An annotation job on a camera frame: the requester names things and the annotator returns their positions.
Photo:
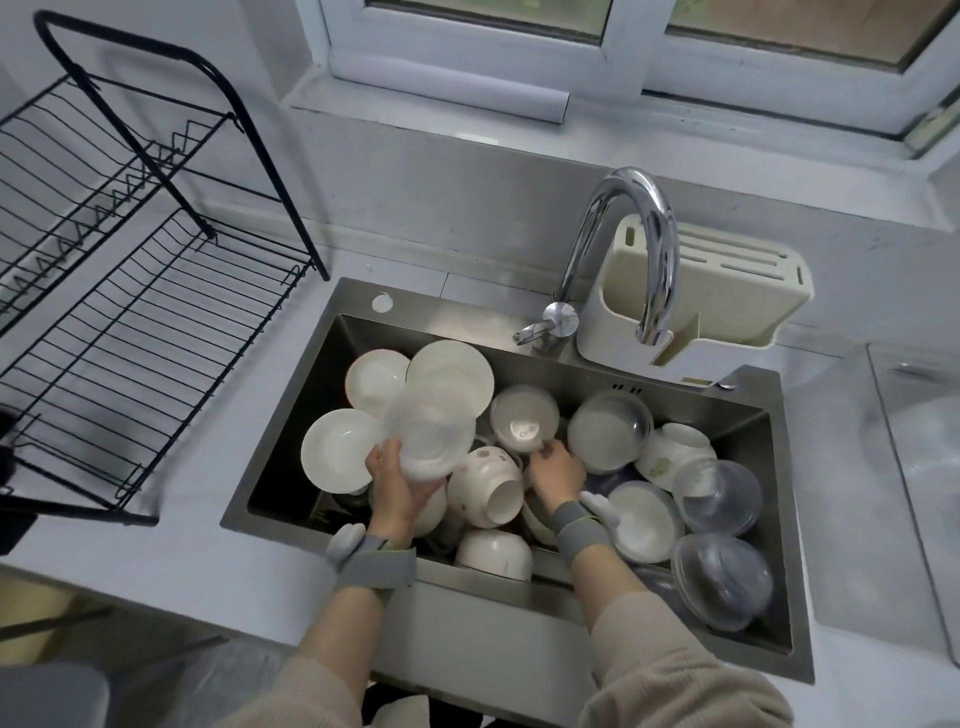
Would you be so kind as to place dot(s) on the grey wrist band tracker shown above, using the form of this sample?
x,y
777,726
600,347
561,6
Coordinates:
x,y
379,566
577,525

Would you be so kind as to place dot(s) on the cream patterned ceramic bowl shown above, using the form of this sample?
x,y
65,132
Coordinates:
x,y
480,480

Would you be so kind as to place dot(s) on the clear glass bowl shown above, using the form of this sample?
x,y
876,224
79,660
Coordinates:
x,y
721,581
607,435
718,499

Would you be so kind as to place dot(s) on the round sink hole cap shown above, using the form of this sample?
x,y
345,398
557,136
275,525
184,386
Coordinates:
x,y
382,302

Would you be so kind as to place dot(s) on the stainless steel sink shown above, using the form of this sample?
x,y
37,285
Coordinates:
x,y
525,622

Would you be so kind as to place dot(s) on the cream plastic knife block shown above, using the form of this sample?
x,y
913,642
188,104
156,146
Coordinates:
x,y
750,300

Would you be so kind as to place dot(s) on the white floral ceramic bowl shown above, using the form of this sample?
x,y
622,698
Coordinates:
x,y
671,454

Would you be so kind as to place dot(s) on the large white plate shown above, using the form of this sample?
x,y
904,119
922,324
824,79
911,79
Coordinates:
x,y
450,366

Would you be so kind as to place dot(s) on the white window frame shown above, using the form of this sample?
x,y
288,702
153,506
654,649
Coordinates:
x,y
630,45

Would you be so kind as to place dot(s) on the white deep plate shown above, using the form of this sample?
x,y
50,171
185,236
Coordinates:
x,y
337,446

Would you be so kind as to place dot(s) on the small white plate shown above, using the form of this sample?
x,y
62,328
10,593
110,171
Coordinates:
x,y
373,381

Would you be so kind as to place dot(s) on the white bowl brown rim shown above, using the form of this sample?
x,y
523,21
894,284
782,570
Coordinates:
x,y
525,416

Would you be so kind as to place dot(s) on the person's left hand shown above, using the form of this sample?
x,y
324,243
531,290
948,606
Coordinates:
x,y
391,495

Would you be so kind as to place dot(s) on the person's left fingers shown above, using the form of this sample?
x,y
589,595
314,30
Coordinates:
x,y
381,456

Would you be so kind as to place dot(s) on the person's right hand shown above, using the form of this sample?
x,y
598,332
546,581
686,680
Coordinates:
x,y
559,480

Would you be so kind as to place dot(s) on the white rolled sheet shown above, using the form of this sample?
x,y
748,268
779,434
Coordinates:
x,y
450,86

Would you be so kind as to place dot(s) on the white shallow bowl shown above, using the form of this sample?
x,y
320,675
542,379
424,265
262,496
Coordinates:
x,y
645,525

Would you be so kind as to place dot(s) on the clear plastic container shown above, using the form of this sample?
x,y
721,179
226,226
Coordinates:
x,y
433,439

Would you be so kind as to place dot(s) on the chrome faucet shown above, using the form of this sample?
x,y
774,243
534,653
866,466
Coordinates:
x,y
646,196

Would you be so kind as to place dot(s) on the person's right fingers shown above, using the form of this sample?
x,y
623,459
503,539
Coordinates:
x,y
546,457

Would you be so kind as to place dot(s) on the plain white ceramic bowl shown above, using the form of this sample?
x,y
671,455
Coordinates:
x,y
492,555

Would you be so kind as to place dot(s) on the person's left forearm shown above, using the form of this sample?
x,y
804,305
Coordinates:
x,y
337,637

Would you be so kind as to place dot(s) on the person's right forearm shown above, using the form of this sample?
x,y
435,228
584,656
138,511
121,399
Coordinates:
x,y
637,645

